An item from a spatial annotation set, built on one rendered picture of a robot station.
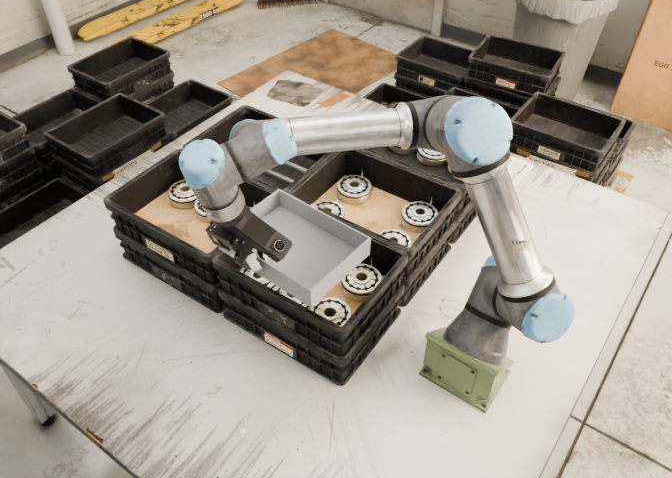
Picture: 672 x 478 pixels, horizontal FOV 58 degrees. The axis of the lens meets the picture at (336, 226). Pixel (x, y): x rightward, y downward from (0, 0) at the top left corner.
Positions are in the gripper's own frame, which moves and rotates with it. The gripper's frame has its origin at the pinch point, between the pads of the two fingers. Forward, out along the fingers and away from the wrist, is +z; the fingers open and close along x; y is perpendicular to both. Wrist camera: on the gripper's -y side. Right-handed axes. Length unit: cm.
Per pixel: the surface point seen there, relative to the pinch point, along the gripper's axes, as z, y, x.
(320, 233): 8.2, -2.7, -15.9
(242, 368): 35.0, 7.2, 14.7
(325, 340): 23.2, -12.0, 1.6
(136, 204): 26, 60, -9
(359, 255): 5.0, -15.0, -13.4
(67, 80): 142, 280, -104
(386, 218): 38, -2, -43
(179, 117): 97, 141, -83
